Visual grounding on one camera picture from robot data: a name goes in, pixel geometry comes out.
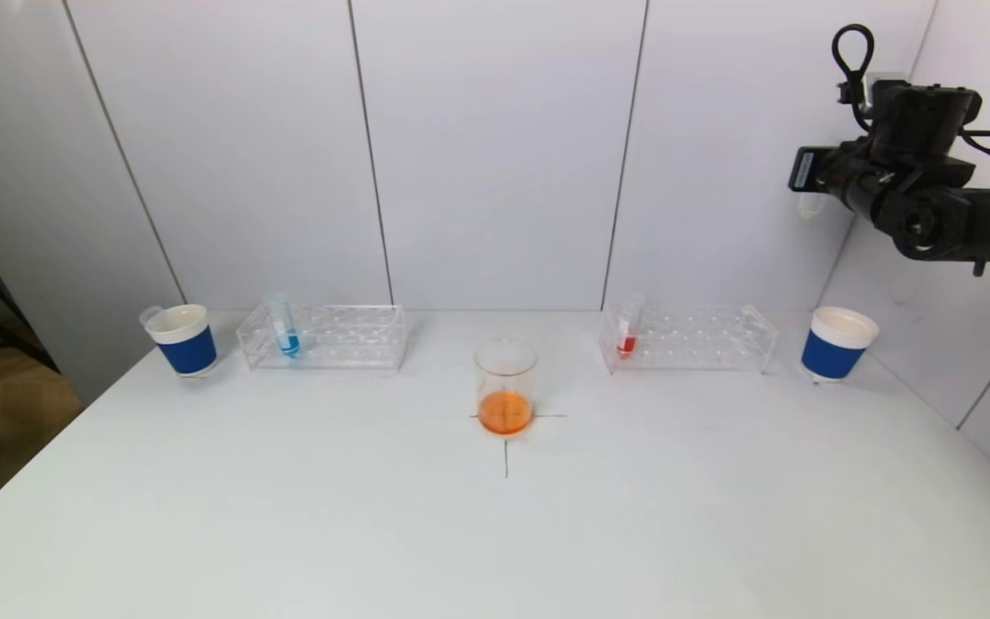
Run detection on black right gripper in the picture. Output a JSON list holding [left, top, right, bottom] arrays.
[[787, 145, 880, 221]]

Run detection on clear acrylic test tube rack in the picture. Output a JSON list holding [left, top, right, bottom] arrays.
[[600, 302, 778, 376], [237, 304, 408, 373]]

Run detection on test tube with red pigment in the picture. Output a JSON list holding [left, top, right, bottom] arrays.
[[614, 293, 645, 361]]

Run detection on clear glass beaker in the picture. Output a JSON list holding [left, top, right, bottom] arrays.
[[474, 339, 539, 437]]

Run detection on test tube with blue pigment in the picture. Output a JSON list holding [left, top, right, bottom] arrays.
[[265, 292, 303, 361]]

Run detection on blue white paper cup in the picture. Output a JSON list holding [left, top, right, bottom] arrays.
[[146, 303, 220, 380], [800, 306, 880, 384]]

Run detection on black looped camera cable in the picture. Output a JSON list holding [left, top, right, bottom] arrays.
[[831, 23, 877, 132]]

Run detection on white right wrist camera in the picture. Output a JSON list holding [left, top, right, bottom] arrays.
[[863, 72, 907, 114]]

